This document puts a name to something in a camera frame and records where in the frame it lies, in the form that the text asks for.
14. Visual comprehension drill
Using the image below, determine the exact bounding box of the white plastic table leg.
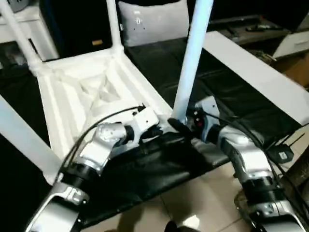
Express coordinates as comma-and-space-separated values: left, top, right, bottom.
0, 94, 61, 187
105, 0, 125, 53
0, 0, 46, 73
171, 0, 215, 124

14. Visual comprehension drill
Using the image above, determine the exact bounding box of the white plastic table top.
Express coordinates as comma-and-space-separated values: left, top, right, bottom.
31, 46, 182, 187

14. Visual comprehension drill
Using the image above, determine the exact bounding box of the black work mat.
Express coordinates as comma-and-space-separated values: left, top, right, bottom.
0, 36, 305, 228

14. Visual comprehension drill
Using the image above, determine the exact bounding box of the white flat board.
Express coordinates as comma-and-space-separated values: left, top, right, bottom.
203, 30, 309, 121

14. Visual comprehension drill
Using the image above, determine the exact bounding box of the black box white label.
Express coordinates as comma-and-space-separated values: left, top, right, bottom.
268, 144, 295, 164

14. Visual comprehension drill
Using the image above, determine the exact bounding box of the dark right robot foot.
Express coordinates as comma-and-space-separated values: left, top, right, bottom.
164, 220, 201, 232

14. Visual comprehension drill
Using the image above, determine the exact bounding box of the black low shelf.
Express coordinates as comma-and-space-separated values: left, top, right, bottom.
208, 14, 309, 46

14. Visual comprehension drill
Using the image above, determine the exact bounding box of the light grey cushion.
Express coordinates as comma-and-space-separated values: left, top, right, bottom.
117, 0, 190, 47

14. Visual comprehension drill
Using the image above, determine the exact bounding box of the black remote control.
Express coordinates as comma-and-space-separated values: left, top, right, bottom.
246, 24, 283, 32

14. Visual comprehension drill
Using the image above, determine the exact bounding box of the white side cabinet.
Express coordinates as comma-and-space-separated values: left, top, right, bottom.
273, 29, 309, 58

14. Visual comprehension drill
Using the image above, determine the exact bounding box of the black cabinet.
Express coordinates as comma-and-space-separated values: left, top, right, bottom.
41, 0, 122, 58

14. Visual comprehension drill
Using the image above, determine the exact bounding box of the white glass-door cabinet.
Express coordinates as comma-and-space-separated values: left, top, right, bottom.
0, 0, 61, 61

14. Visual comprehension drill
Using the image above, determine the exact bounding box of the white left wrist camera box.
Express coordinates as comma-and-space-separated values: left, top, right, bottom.
126, 107, 160, 145

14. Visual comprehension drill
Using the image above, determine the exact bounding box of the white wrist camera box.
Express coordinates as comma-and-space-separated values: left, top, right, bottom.
193, 96, 221, 128
126, 107, 160, 145

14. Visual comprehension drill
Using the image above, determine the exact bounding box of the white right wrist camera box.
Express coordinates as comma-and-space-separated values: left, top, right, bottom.
193, 96, 221, 128

